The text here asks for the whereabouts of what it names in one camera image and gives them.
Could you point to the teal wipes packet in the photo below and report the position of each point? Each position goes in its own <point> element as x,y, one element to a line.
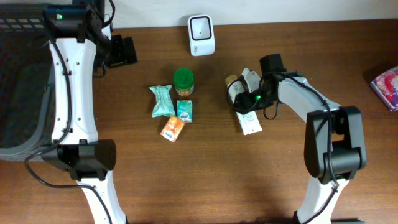
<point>163,102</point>

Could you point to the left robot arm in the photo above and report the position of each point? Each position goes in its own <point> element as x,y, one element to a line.
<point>81,41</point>

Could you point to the white barcode scanner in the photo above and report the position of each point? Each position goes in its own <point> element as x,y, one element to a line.
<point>201,35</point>

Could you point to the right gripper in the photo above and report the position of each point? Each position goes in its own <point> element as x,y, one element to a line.
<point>244,101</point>

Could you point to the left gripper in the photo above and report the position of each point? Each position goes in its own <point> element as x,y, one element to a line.
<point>122,56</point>

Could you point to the grey plastic mesh basket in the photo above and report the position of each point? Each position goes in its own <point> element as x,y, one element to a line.
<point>27,82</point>

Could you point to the orange tissue pack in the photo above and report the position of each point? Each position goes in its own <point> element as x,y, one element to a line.
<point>172,129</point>

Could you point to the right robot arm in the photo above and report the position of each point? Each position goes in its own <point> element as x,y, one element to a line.
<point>334,147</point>

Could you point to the small teal tissue pack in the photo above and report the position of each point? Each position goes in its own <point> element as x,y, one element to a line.
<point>184,110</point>

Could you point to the white tube with tan cap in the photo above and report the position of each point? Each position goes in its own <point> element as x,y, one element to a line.
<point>249,122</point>

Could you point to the green lid jar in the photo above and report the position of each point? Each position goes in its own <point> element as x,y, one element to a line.
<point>184,81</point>

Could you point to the purple red pad pack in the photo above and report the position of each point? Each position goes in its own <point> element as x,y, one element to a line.
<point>385,87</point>

